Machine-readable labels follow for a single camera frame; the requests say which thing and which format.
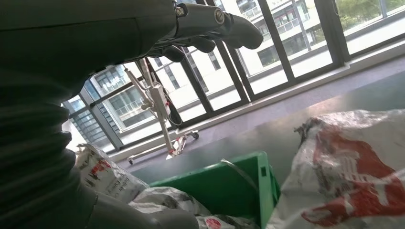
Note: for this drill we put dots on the green plastic crate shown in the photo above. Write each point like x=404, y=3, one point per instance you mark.
x=221, y=189

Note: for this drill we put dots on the large white mailer bag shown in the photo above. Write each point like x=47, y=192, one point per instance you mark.
x=167, y=199

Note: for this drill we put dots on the white wheeled stand frame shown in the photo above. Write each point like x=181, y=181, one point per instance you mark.
x=159, y=104

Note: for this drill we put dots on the clear plastic strip on crate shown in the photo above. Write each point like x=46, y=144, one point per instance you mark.
x=240, y=172

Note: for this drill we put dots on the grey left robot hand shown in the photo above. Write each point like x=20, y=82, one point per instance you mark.
x=95, y=31

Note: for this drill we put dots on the black window frame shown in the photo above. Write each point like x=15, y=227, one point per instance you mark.
x=281, y=47

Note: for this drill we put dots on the grey red-print mailer package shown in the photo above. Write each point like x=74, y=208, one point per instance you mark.
x=348, y=173

